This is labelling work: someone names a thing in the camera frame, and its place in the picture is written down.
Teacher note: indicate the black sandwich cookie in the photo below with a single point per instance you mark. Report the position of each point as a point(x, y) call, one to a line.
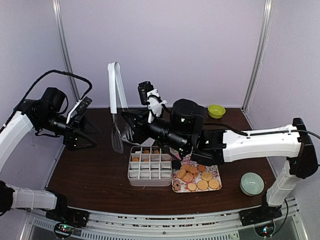
point(176, 164)

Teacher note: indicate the lime green bowl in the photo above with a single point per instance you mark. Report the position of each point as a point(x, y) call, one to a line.
point(216, 111)

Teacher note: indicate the flower shaped brown cookie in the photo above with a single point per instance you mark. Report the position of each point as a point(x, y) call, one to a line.
point(176, 186)

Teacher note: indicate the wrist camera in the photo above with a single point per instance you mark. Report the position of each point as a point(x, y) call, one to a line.
point(78, 109)
point(187, 117)

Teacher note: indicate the grey divided cookie tin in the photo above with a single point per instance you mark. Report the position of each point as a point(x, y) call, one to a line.
point(152, 170)

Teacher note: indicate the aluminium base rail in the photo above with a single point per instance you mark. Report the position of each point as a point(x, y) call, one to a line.
point(223, 225)

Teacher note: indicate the floral rectangular tray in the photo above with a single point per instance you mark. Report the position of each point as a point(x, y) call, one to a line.
point(194, 177)

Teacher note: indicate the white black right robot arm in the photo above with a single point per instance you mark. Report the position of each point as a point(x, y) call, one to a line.
point(226, 145)

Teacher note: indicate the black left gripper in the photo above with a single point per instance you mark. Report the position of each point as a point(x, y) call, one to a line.
point(70, 136)

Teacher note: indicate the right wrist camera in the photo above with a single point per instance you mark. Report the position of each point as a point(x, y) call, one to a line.
point(187, 117)

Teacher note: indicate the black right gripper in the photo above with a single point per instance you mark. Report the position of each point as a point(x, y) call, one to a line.
point(138, 124)

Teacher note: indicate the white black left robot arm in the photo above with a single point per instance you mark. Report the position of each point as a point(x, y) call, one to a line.
point(32, 133)

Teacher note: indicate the pale green ceramic bowl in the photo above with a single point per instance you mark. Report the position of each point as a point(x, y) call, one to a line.
point(251, 184)

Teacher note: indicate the silver serving tongs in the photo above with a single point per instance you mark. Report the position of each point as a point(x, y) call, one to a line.
point(116, 88)

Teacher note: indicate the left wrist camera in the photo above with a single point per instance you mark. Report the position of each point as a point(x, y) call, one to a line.
point(78, 109)

